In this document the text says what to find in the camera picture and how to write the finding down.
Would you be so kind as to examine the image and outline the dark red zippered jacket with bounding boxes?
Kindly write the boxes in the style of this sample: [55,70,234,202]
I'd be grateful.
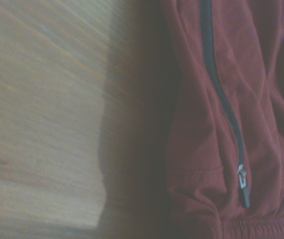
[154,0,284,239]

